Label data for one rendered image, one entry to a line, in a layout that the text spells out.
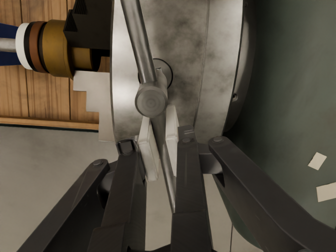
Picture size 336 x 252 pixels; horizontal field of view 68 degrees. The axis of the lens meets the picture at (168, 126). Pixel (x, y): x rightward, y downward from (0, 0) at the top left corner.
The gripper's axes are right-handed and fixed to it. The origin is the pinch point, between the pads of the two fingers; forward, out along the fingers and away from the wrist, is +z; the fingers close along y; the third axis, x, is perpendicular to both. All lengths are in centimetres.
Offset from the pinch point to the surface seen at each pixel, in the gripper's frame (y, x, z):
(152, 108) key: 0.0, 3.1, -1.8
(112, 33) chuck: -3.0, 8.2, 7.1
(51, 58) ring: -14.6, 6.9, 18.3
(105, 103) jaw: -9.3, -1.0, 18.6
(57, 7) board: -21, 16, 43
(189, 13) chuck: 4.3, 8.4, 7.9
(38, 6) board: -24, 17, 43
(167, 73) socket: 1.2, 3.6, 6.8
